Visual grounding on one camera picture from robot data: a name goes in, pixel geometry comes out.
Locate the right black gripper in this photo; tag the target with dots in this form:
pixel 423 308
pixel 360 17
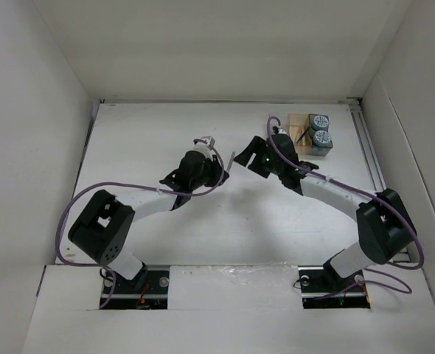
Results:
pixel 258 146

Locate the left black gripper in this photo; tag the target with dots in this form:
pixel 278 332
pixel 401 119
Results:
pixel 215 169

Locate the green grey pen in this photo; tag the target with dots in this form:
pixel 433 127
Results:
pixel 231 161

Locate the pink highlighter pen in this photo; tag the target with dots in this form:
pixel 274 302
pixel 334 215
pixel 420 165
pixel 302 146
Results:
pixel 296 131

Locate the blue cleaning gel jar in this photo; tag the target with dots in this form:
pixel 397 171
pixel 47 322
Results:
pixel 322 139
pixel 319 122

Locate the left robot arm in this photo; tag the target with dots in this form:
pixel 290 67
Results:
pixel 101 229

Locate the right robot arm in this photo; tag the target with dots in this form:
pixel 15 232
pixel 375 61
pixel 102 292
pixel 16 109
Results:
pixel 380 218

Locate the wooden tray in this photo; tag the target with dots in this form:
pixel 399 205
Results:
pixel 300 119

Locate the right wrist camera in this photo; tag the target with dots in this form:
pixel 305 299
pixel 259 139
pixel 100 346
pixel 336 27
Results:
pixel 278 130

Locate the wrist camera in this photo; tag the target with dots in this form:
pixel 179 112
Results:
pixel 278 130
pixel 205 144

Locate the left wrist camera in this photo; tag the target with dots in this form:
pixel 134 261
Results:
pixel 205 144

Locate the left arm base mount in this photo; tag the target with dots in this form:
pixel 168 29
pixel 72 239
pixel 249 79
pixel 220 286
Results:
pixel 147 291

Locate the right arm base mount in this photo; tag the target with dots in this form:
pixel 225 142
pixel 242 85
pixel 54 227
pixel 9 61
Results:
pixel 320 291

